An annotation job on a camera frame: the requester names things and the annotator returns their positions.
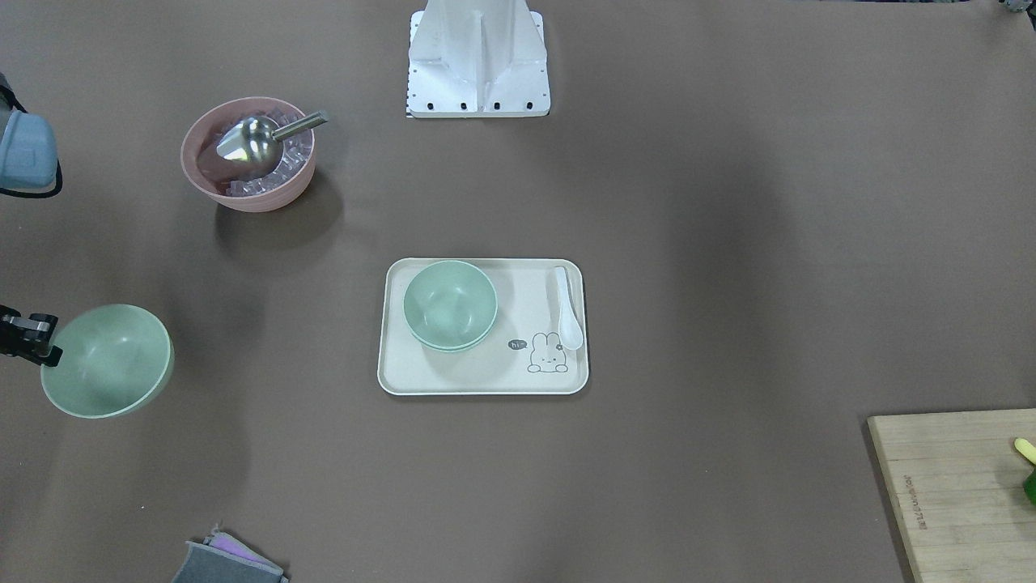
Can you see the beige rabbit tray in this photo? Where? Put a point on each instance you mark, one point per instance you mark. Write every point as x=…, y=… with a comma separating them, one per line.
x=522, y=355

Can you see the white pedestal column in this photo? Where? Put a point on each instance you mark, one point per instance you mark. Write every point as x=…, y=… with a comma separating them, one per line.
x=477, y=59

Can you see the grey folded cloth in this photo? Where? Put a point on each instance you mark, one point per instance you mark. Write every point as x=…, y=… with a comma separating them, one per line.
x=221, y=557

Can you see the metal ice scoop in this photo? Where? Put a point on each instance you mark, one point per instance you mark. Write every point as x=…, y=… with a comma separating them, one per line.
x=253, y=147

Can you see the wooden cutting board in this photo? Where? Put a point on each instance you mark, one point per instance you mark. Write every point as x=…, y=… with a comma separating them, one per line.
x=955, y=482

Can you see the green bowl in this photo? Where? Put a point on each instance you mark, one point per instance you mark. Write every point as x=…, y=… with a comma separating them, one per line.
x=449, y=341
x=451, y=295
x=115, y=360

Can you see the green lime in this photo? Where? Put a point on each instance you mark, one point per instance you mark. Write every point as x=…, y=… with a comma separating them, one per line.
x=1029, y=487

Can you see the green bowl on tray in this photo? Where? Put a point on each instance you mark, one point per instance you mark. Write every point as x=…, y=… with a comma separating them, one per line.
x=449, y=341

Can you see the pink bowl with ice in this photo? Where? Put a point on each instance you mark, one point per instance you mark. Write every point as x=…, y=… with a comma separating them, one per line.
x=283, y=185

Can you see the yellow plastic knife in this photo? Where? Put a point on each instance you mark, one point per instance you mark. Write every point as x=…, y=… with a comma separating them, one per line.
x=1026, y=449

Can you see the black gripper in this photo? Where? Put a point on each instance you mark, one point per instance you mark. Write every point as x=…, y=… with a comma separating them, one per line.
x=24, y=336

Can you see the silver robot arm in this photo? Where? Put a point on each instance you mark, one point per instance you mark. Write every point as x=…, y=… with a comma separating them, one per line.
x=30, y=169

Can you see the white spoon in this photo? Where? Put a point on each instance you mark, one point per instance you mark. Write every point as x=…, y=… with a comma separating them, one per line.
x=570, y=332

